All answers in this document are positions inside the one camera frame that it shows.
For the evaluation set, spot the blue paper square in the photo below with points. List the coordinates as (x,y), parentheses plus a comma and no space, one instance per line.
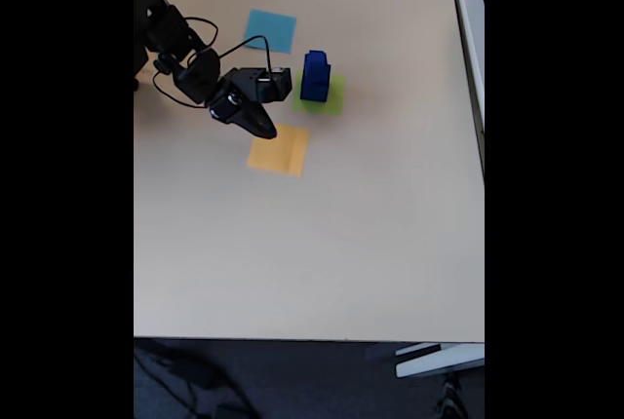
(270,29)

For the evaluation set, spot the small blue cube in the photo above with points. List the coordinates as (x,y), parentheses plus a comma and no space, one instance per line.
(317,58)

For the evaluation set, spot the orange paper square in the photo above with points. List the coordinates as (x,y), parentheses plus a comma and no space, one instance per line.
(283,156)

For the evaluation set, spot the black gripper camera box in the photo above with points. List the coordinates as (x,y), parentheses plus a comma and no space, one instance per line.
(263,85)

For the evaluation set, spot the large blue cube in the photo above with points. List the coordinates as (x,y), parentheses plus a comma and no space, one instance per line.
(314,91)

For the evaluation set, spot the white table foot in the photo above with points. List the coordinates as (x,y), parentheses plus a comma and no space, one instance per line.
(439,360)

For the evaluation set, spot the medium blue cube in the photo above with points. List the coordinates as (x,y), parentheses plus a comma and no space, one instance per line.
(317,73)

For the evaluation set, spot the green paper square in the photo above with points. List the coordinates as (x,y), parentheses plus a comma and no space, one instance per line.
(336,102)

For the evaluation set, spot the white neighbouring desk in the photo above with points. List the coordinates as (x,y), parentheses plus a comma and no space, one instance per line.
(475,49)

